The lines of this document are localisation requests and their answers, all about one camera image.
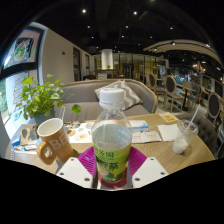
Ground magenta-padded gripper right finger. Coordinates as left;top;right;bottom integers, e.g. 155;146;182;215
127;146;169;189

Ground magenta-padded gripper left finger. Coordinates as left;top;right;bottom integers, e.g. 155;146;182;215
55;146;98;189

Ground clear bottle with green label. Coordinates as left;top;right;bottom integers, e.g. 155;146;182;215
90;87;134;189

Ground brown ceramic mug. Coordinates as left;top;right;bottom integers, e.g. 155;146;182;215
35;117;75;166

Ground white printed paper slips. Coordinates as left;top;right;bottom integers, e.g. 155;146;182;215
131;130;163;144

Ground printed menu leaflet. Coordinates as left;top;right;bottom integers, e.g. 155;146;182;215
64;121;96;144

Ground clear plastic cup with straw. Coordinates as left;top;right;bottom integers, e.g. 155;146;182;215
172;103;202;155

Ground white paper napkin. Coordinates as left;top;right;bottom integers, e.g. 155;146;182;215
157;123;181;142

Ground blue and white card pack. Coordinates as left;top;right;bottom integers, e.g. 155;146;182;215
128;119;150;133

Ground white pen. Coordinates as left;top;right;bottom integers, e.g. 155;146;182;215
13;143;38;153

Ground yellow and white card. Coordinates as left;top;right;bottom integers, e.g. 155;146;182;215
159;112;178;123

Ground wooden stand with leaf cutout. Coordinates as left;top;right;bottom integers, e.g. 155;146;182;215
19;123;39;146

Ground grey upholstered sofa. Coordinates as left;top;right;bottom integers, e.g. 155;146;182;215
53;78;159;123

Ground grey zigzag cushion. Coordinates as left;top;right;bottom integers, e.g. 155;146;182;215
93;79;143;112

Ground green potted plant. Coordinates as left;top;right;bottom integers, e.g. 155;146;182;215
14;73;83;126

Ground group of dining chairs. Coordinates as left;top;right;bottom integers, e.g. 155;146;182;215
145;71;224;141

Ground white round pillar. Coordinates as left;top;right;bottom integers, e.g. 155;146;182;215
100;48;115;71

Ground window with posters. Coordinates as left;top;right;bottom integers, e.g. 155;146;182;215
0;26;44;134

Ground group of ceiling lights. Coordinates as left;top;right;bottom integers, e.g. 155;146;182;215
79;0;214;48

